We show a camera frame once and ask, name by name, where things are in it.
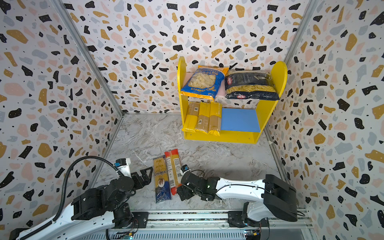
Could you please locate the dark blue pasta bag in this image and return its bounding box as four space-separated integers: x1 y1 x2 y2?
154 156 171 203

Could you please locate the red pasta packet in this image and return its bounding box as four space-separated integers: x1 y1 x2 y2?
165 149 182 196

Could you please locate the clear yellow spaghetti packet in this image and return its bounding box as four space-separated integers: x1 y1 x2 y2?
195 103 211 134

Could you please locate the yellow spaghetti bag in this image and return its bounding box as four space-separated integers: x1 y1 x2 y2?
182 102 200 133

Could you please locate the yellow spaghetti box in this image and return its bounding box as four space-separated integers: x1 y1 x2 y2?
208 102 222 136

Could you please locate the blue orecchiette pasta bag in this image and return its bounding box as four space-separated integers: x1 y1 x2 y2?
181 66 229 101

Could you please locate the black penne pasta bag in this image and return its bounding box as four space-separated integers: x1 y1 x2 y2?
225 71 280 101

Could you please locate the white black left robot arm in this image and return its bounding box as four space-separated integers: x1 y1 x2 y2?
10 167 153 240

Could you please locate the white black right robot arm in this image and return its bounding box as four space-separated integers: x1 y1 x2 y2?
177 170 298 226

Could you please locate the yellow wooden shelf unit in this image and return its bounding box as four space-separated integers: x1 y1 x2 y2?
177 57 278 144

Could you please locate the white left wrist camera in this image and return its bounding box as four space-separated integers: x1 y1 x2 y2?
115 158 131 177

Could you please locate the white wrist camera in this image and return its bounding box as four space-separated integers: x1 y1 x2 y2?
115 158 131 177
181 165 190 175

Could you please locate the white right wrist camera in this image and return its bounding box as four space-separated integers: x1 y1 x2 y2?
181 165 190 175

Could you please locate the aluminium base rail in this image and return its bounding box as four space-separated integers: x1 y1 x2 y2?
83 210 317 240

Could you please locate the black corrugated cable hose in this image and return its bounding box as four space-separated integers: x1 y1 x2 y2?
17 155 121 240

